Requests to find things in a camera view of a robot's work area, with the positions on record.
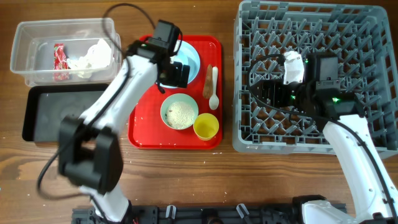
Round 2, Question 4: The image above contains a yellow plastic cup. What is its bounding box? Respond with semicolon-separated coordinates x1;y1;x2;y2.
193;113;220;141

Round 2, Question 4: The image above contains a black food waste tray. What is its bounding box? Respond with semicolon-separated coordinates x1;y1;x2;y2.
22;83;108;142

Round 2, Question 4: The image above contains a green bowl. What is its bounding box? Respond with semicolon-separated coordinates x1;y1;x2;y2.
160;93;198;130

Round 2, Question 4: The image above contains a red serving tray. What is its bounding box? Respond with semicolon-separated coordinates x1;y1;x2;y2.
127;35;223;150

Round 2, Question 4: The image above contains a red snack wrapper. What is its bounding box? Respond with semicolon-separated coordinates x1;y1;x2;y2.
53;44;69;81

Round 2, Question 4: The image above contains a white cooked rice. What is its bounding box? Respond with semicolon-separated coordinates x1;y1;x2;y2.
165;101;196;129

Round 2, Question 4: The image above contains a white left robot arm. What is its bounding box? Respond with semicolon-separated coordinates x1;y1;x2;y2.
58;20;190;223

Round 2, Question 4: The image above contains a grey dishwasher rack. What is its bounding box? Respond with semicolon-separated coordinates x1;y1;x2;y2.
233;1;397;159

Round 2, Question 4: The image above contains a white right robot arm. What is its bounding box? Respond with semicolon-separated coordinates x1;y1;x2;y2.
248;51;397;223

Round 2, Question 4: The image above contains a clear plastic storage bin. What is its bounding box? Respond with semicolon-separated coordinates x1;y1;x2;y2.
10;18;122;87

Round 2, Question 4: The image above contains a white plastic spoon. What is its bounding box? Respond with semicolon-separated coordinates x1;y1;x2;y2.
209;67;220;110

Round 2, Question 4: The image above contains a white napkin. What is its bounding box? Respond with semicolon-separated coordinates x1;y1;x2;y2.
65;39;114;82

